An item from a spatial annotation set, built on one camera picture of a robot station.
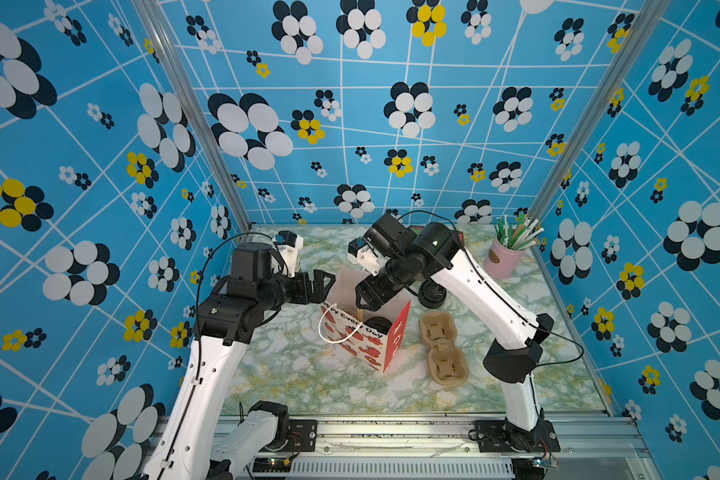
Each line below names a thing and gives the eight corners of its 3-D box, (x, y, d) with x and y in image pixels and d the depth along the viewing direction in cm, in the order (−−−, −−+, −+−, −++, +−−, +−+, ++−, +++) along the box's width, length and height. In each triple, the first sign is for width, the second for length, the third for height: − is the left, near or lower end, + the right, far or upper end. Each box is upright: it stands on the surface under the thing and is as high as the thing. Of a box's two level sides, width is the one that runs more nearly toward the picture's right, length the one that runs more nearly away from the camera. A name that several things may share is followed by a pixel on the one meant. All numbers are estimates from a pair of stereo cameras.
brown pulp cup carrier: (426, 387, 82) (429, 382, 78) (418, 319, 96) (420, 311, 91) (468, 387, 82) (473, 381, 78) (454, 319, 95) (458, 311, 91)
